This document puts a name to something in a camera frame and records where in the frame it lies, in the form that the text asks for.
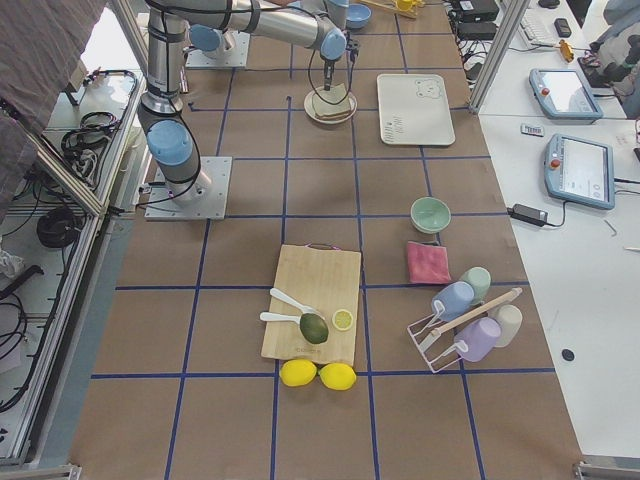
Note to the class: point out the blue bowl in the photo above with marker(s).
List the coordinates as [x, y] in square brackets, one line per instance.
[358, 16]

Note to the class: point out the black power adapter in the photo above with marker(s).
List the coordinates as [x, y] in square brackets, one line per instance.
[527, 214]

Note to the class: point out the purple plastic cup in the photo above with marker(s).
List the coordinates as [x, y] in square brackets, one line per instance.
[476, 340]

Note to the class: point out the yellow lemon half slice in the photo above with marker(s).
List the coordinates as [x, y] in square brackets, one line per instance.
[343, 320]

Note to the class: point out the beige plastic cup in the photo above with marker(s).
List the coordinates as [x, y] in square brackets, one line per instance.
[509, 317]

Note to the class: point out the white round plate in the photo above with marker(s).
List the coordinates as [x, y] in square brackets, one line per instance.
[310, 113]

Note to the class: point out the blue teach pendant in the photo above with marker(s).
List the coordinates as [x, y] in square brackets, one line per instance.
[564, 95]
[580, 171]

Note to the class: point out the green avocado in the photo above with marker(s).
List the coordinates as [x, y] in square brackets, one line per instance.
[313, 328]

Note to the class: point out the pink folded cloth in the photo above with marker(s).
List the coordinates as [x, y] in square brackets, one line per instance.
[427, 264]

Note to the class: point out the whole yellow lemon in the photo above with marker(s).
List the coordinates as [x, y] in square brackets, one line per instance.
[338, 376]
[298, 372]

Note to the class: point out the far blue teach pendant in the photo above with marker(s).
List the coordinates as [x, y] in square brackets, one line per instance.
[564, 95]

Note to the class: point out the white plastic spoon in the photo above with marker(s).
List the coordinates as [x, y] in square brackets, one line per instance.
[305, 309]

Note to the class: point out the bamboo cutting board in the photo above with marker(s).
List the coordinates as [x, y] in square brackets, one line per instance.
[327, 280]

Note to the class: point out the green plastic cup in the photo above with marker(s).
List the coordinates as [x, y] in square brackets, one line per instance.
[479, 279]

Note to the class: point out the near blue teach pendant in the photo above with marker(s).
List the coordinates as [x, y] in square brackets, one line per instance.
[580, 171]

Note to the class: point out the white wire cup rack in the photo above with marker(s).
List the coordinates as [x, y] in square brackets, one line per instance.
[435, 342]

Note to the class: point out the brown crust bread slice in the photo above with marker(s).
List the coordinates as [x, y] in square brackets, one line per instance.
[331, 104]

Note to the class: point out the right whole yellow lemon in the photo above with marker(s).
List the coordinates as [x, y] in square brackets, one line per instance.
[338, 376]

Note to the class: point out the mint green bowl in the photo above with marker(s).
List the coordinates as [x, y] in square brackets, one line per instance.
[430, 215]

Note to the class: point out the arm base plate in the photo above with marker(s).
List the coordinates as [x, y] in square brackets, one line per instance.
[232, 52]
[207, 199]

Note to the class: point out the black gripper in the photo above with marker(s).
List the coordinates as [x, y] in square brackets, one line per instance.
[328, 68]

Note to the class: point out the left whole yellow lemon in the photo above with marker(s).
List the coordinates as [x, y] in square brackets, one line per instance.
[298, 372]

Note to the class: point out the cream bear serving tray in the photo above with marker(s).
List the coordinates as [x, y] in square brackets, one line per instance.
[414, 110]

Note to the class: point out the blue plastic cup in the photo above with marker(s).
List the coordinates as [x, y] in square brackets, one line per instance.
[452, 301]

